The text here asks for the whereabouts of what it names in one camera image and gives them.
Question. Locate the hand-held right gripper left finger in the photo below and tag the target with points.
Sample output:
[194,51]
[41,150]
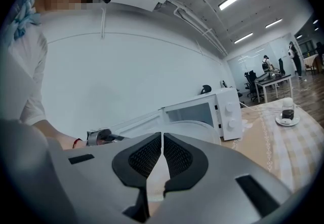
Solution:
[101,180]

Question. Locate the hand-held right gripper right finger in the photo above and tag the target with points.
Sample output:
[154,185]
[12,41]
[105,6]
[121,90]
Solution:
[215,172]

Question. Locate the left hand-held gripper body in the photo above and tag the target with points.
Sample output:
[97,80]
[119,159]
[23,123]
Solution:
[97,136]

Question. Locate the round glass turntable plate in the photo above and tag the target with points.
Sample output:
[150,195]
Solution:
[192,129]

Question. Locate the person's left forearm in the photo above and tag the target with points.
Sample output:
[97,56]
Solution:
[58,136]

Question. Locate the white microwave oven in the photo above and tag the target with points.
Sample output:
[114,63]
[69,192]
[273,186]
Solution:
[227,102]

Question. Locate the beige checked tablecloth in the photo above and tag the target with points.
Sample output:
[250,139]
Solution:
[291,147]

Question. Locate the black office chair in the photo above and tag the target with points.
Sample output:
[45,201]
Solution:
[206,89]
[281,66]
[253,83]

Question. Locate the white saucer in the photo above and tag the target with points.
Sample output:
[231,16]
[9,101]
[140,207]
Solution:
[287,121]

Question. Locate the person's white shirt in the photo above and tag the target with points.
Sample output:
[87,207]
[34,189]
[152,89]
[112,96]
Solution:
[22,78]

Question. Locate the dark-topped white-legged table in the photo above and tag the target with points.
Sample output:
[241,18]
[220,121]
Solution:
[273,79]

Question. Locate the black backpack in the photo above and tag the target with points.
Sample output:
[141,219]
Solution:
[265,66]

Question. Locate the white backpack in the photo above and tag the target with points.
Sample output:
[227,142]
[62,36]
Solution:
[291,52]

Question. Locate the person's blue patterned scarf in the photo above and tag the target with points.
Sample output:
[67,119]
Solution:
[24,15]

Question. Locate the white ceiling pipes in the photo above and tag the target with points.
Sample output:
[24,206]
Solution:
[202,28]

